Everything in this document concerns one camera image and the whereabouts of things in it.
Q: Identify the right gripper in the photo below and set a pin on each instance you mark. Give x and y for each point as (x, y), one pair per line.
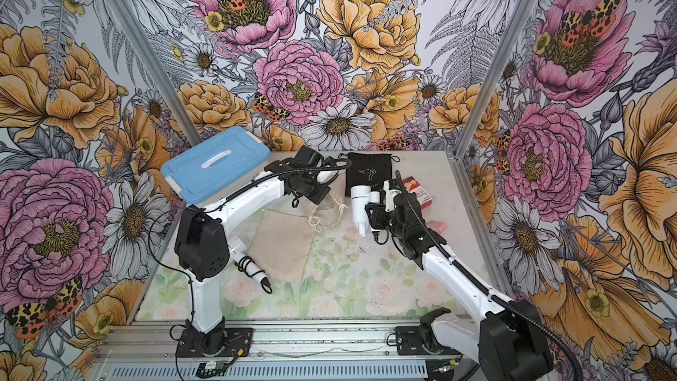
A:
(375, 219)

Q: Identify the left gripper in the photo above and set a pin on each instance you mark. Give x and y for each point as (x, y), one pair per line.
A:
(320, 191)

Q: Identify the beige cloth bag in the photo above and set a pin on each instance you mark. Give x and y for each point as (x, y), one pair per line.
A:
(281, 246)
(328, 215)

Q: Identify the white hair dryer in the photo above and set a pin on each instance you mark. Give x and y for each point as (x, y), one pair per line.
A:
(361, 197)
(246, 265)

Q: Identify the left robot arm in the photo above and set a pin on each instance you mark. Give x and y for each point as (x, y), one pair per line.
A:
(205, 248)

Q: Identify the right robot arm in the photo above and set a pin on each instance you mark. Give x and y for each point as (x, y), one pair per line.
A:
(502, 336)

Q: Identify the pink hair dryer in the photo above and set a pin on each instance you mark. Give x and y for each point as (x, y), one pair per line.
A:
(439, 227)

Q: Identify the black hair dryer pouch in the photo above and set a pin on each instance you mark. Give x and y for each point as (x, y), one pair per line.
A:
(370, 170)

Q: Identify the red white bandage box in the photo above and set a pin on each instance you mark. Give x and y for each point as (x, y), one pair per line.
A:
(423, 197)

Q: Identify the blue lidded storage box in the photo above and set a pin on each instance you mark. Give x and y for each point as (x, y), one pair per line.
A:
(218, 165)

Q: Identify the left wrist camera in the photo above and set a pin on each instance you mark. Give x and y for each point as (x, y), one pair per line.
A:
(327, 176)

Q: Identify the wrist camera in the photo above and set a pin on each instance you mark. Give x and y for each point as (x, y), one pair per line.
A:
(391, 191)
(327, 176)

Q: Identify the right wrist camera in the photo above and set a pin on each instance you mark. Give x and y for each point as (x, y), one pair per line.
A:
(391, 191)

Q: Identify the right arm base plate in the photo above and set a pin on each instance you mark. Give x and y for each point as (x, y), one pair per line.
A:
(419, 341)

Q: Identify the aluminium front rail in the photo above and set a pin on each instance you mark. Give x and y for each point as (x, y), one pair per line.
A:
(339, 349)

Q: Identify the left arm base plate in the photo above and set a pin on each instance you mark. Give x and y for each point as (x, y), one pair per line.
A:
(221, 342)

